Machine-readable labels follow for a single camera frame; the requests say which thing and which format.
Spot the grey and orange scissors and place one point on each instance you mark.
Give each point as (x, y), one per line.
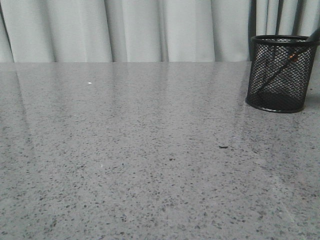
(313, 38)

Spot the black mesh pen bucket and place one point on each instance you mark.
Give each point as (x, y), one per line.
(287, 92)

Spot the grey curtain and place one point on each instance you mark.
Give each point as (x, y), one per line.
(146, 30)

